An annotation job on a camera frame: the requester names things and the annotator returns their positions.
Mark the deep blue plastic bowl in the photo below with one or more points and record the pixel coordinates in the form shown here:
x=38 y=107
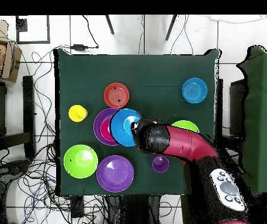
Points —
x=119 y=128

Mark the small pink plastic bowl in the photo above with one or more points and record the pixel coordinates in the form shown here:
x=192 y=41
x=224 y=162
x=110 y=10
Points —
x=105 y=130

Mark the orange ribbed plastic bowl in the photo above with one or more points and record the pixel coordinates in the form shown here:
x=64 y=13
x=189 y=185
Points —
x=116 y=95

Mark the purple plastic bowl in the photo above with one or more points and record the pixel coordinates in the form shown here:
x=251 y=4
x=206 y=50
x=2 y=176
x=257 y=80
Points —
x=97 y=127
x=115 y=175

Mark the green plastic bowl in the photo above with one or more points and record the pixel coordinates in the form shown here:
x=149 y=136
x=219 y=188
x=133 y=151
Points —
x=185 y=124
x=80 y=162

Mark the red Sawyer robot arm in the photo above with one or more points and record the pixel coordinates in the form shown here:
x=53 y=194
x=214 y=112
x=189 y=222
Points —
x=184 y=142

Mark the purple plastic cup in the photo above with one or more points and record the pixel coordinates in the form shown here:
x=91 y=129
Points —
x=160 y=164

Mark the yellow plastic cup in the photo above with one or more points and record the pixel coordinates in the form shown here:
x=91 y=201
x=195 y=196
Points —
x=77 y=113

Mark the shallow ribbed blue bowl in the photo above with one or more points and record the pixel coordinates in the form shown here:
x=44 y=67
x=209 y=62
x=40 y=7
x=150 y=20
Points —
x=194 y=90

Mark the black power adapter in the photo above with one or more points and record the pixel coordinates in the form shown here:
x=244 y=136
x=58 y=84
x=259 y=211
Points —
x=79 y=47

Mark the black tripod leg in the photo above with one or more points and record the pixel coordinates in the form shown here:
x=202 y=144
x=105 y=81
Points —
x=171 y=26
x=109 y=24

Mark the black stand foot with knob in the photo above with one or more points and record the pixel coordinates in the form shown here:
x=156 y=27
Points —
x=14 y=167

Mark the brown cardboard box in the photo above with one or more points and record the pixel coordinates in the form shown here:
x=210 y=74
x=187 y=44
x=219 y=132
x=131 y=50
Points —
x=9 y=63

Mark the black bench frame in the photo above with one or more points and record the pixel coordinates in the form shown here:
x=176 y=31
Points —
x=29 y=116

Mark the black square frame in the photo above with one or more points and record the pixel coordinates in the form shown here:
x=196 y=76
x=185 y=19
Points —
x=48 y=30

